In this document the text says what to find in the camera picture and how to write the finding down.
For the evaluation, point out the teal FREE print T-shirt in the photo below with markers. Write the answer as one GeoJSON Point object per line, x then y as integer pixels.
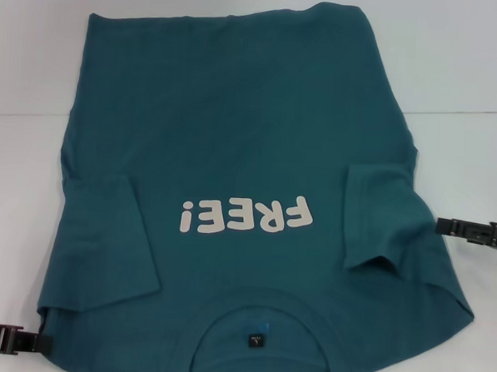
{"type": "Point", "coordinates": [234, 131]}

